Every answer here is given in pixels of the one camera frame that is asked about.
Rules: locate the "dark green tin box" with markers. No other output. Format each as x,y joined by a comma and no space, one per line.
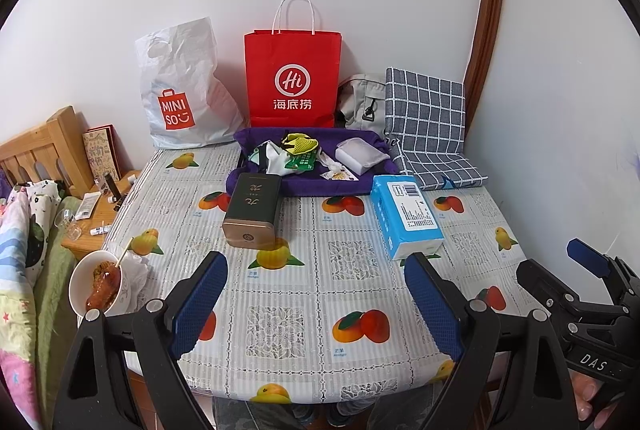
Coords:
250,215

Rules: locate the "yellow and black toy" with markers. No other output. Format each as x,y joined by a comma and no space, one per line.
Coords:
300,142

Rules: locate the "small white tube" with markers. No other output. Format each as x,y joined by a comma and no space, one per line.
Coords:
100,229

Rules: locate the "white crumpled plastic wrap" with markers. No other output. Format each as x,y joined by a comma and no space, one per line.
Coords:
134,275

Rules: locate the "dark green sachet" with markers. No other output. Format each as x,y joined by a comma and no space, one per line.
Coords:
302,162

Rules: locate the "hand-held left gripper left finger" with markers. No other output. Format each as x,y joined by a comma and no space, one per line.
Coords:
200,300

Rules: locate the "white plastic shopping bag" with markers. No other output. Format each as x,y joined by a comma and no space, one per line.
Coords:
185,95

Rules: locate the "person's right hand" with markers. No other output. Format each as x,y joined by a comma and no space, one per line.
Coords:
584,397

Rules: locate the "green bed sheet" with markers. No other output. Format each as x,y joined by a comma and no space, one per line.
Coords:
52,300

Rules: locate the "fruit print tablecloth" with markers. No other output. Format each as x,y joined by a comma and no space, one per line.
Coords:
325,310

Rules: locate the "blue tissue pack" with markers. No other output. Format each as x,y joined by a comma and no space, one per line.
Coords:
407,215

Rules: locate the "white printed bowl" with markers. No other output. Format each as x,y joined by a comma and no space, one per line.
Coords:
80,280

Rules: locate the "colourful printed quilt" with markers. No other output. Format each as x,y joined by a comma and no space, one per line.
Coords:
12,260

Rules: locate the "brown glazed food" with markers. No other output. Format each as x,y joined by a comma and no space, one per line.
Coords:
102,285

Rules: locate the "wooden headboard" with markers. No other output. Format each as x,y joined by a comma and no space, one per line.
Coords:
40,150

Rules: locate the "white glove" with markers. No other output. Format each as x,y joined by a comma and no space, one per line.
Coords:
274,160

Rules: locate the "brown wooden door frame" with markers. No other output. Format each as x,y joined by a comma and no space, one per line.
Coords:
487,10

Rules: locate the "red paper bag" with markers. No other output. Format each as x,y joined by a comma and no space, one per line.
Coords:
292,80

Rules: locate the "wooden nightstand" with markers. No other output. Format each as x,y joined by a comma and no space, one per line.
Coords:
107,217

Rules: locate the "decorated hardcover book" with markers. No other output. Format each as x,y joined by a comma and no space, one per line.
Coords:
102,155

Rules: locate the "wooden skewer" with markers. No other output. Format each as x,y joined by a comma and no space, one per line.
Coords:
122,255

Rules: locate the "grey checked fabric bag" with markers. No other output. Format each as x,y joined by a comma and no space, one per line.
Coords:
430,130

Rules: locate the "dark small bottle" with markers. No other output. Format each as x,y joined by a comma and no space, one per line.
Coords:
111,187

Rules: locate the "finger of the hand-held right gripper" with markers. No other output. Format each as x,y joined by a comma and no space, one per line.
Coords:
587,255
542,282

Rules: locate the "clear glass cup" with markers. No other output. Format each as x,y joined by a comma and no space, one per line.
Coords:
67,225

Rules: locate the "purple cloth bag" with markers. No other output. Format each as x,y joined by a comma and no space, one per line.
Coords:
310,186

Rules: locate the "grey backpack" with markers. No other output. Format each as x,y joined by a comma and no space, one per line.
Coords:
362,102

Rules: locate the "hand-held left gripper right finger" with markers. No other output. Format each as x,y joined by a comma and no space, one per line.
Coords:
432,305

